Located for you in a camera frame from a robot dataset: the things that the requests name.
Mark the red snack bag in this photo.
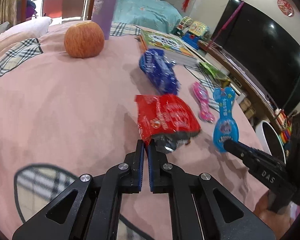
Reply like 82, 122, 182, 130
135, 94, 201, 154

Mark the blue candy blister pack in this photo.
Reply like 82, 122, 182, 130
213, 87, 239, 153

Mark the pink candy blister pack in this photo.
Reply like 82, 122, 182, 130
192, 81, 215, 123

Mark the blue clear plastic bag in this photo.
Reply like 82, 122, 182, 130
139, 49, 180, 95

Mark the white rimmed trash bin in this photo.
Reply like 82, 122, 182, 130
255, 120, 286, 163

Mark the person's right hand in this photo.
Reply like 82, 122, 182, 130
254, 191, 294, 239

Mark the white tv cabinet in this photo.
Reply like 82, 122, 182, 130
198, 41, 287, 133

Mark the green gold snack wrapper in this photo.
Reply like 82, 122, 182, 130
199, 62, 230, 81

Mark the black television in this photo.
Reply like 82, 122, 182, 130
212, 0, 300, 114

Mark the pink blanket with plaid patches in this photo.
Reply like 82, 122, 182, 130
0, 22, 266, 239

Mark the stack of children's books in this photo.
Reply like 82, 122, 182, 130
140, 30, 198, 66

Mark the colourful toy cash register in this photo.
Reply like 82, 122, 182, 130
175, 16, 211, 50

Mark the orange apple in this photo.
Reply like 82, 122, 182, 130
64, 21, 105, 59

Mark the teal covered furniture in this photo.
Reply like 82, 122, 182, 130
113, 0, 182, 34

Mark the purple thermos bottle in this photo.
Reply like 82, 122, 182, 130
91, 0, 117, 40

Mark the rainbow stacking ring toy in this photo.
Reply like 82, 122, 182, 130
279, 126, 292, 145

